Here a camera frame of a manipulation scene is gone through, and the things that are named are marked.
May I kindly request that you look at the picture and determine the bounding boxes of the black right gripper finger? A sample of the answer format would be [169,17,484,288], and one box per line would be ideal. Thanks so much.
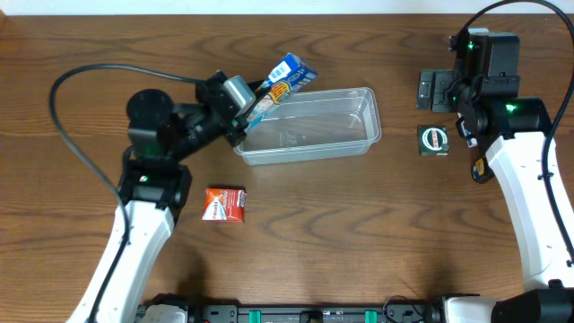
[430,71,455,113]
[416,70,436,109]

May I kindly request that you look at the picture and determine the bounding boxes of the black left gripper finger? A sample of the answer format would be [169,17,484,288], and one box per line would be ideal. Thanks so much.
[248,80,272,100]
[225,117,248,147]

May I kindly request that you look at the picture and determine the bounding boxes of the blue Cool Fever box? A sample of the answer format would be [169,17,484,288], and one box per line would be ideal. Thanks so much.
[247,53,317,130]

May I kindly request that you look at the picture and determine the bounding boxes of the red Panadol box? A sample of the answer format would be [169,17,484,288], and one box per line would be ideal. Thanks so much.
[202,188,247,223]

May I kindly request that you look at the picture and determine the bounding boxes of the dark bottle with white cap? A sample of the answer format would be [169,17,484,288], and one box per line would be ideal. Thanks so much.
[471,156,494,184]

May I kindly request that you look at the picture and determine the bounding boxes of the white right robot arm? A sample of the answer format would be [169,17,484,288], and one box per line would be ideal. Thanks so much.
[416,28,573,322]

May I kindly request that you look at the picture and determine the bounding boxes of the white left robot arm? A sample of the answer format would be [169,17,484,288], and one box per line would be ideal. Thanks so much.
[70,72,266,322]

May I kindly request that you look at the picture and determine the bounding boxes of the clear plastic container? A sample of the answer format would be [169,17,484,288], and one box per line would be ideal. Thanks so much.
[234,87,382,165]

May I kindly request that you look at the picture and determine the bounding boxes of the green Zam-Buk ointment box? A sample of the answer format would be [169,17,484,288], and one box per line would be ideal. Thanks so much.
[417,126,450,156]

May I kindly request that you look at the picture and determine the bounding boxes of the white Panadol box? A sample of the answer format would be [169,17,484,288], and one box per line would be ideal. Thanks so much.
[456,113,478,148]

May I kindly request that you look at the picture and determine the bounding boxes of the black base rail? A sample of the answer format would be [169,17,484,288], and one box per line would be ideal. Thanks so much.
[134,294,444,323]

